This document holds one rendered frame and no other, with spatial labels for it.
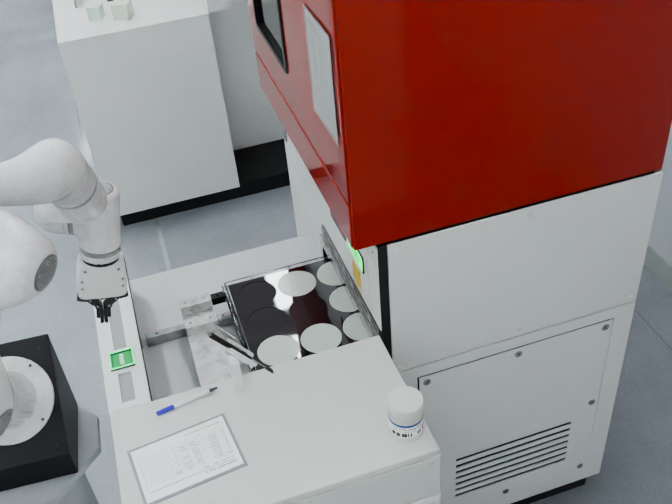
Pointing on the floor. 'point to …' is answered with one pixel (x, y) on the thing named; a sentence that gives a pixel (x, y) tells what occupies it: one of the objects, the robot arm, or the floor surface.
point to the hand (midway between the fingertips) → (103, 311)
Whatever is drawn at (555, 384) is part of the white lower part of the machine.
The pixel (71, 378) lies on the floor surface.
